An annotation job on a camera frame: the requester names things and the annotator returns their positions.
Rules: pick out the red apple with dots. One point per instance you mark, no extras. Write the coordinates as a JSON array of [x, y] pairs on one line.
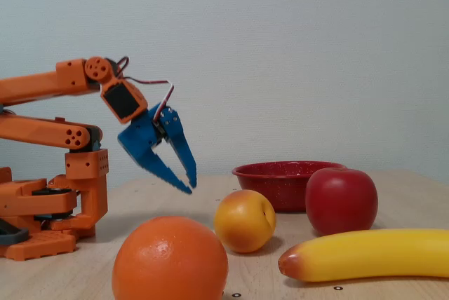
[[340, 202]]

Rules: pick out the orange robot base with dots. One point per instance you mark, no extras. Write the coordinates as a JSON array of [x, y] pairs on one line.
[[35, 244]]

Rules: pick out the orange fruit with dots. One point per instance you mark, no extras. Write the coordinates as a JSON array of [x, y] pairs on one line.
[[168, 265]]

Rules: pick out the yellow banana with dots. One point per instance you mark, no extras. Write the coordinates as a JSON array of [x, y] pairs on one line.
[[368, 254]]

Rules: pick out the black table clamp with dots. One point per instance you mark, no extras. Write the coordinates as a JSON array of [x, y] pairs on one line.
[[14, 237]]

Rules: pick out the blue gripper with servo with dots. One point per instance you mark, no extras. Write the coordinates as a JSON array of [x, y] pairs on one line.
[[137, 143]]

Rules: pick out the red speckled bowl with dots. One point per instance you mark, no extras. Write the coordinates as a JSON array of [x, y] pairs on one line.
[[266, 188]]

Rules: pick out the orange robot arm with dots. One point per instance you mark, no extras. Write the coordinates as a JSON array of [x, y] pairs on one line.
[[35, 84]]

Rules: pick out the yellow orange peach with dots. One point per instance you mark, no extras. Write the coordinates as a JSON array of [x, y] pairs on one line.
[[242, 223]]

